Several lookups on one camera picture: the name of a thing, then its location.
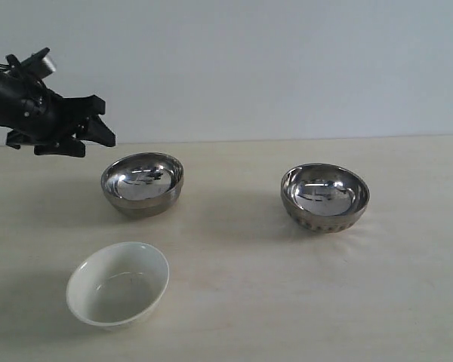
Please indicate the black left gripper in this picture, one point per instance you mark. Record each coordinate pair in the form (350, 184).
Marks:
(39, 117)

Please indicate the smooth stainless steel bowl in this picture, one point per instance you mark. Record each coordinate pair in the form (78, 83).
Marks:
(144, 184)

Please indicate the ribbed stainless steel bowl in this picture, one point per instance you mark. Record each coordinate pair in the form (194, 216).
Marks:
(324, 198)

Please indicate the white ceramic bowl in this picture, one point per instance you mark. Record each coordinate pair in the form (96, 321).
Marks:
(118, 286)

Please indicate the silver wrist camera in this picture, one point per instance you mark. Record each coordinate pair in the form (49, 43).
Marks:
(40, 64)

